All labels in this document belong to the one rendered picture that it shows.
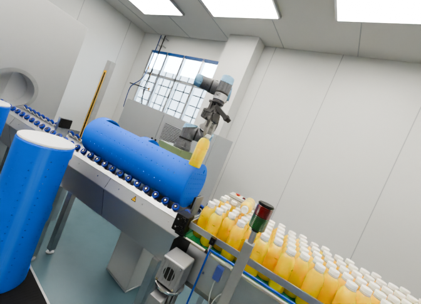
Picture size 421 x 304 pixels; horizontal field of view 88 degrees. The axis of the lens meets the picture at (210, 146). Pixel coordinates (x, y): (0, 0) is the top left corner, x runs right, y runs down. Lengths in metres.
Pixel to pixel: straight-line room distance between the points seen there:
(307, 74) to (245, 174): 2.03
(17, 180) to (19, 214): 0.19
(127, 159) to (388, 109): 3.50
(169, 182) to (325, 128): 3.02
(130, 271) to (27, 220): 0.88
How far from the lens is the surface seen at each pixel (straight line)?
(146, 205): 1.38
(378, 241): 3.82
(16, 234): 1.63
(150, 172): 1.33
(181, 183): 1.22
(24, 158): 1.46
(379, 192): 3.77
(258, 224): 0.85
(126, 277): 2.14
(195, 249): 1.14
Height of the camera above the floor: 1.42
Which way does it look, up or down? 3 degrees down
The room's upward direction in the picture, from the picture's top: 23 degrees clockwise
